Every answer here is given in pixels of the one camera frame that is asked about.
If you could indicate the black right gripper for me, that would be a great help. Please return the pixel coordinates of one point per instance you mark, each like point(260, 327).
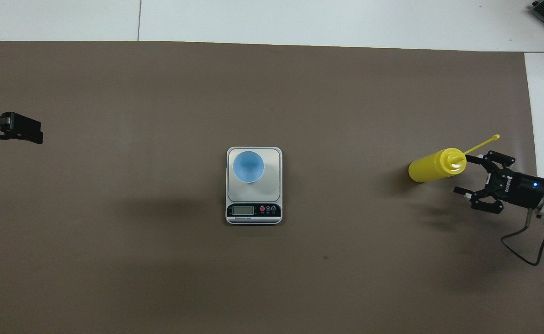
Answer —
point(522, 188)

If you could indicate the yellow squeeze bottle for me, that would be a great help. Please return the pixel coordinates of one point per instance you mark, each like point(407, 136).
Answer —
point(432, 167)

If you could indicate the light blue plastic cup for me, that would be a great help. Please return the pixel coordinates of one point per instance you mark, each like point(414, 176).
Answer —
point(248, 167)

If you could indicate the silver digital kitchen scale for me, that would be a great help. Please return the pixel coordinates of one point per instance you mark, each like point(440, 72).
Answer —
point(254, 197)

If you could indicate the brown table mat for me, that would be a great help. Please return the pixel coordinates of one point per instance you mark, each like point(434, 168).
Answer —
point(114, 260)

